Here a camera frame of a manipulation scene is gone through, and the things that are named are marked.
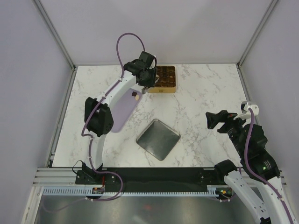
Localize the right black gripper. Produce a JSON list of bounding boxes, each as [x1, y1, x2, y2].
[[205, 109, 250, 155]]

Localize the metal tongs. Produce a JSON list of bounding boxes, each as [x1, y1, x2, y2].
[[141, 75, 160, 95]]

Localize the dark metal tin lid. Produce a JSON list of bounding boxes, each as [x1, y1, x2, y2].
[[136, 119, 180, 161]]

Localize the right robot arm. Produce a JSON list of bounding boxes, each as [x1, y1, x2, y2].
[[206, 107, 298, 224]]

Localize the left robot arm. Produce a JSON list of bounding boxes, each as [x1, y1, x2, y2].
[[75, 51, 157, 184]]

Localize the gold chocolate tin box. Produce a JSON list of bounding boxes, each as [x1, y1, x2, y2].
[[148, 65, 177, 94]]

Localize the lilac plastic tray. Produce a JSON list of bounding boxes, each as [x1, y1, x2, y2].
[[111, 88, 142, 133]]

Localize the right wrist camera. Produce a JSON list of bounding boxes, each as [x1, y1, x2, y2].
[[240, 101, 259, 119]]

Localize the white cable duct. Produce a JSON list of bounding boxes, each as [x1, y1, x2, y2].
[[42, 186, 224, 197]]

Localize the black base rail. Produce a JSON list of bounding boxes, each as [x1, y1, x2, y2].
[[75, 167, 225, 192]]

